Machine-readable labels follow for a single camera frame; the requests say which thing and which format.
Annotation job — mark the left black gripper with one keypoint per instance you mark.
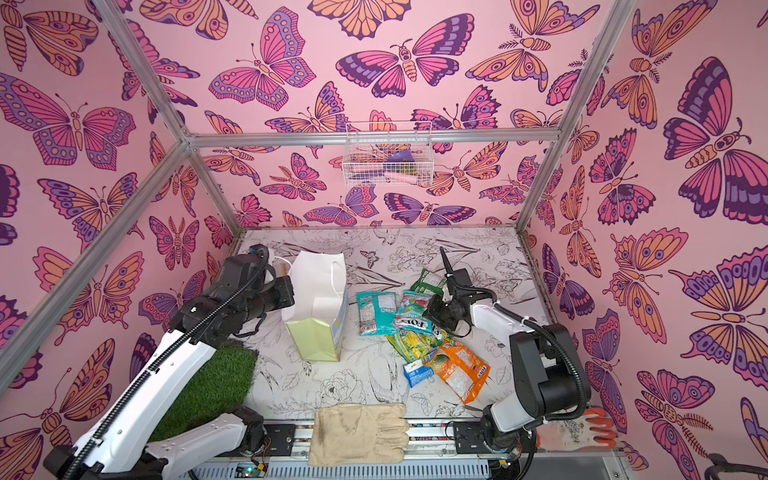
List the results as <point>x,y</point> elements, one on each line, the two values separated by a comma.
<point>283,289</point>

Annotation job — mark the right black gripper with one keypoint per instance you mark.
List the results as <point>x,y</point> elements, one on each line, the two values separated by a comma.
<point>456,288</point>

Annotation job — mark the teal Fox's candy bag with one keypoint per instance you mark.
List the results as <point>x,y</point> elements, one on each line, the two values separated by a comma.
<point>410,314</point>

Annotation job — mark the white paper bag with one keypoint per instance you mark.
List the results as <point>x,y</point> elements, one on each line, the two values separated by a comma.
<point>316,319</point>

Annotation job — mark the teal candy bag back-side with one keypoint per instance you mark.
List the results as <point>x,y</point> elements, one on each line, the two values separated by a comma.
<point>376,312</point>

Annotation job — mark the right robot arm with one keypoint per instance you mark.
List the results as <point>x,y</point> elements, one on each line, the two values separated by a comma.
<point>549,380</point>

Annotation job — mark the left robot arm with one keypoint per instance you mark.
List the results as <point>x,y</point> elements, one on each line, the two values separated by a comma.
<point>118,446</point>

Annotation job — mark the green spring tea bag back-side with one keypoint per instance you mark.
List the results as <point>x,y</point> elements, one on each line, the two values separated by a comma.
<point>429,283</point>

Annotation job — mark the yellow-green Fox's spring tea bag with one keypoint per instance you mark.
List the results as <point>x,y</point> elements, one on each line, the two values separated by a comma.
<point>415,345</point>

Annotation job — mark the orange Fox's candy bag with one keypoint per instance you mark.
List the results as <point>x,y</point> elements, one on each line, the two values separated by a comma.
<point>462,370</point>

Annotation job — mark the small blue snack pack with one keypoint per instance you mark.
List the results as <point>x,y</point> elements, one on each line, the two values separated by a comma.
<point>417,372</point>

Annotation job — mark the green artificial grass mat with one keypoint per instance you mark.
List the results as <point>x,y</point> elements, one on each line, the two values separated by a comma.
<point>222,383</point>

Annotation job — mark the beige work glove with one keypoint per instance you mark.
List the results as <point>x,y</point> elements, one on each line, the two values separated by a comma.
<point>356,434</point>

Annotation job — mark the orange white garden glove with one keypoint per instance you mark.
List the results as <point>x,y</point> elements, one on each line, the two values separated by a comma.
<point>593,430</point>

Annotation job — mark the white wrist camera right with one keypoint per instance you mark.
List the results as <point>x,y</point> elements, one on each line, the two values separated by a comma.
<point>459,283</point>

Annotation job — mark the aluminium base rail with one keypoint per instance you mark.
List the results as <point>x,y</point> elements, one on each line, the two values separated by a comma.
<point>409,449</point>

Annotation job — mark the white wire basket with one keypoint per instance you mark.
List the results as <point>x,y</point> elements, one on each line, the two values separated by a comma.
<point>389,153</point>

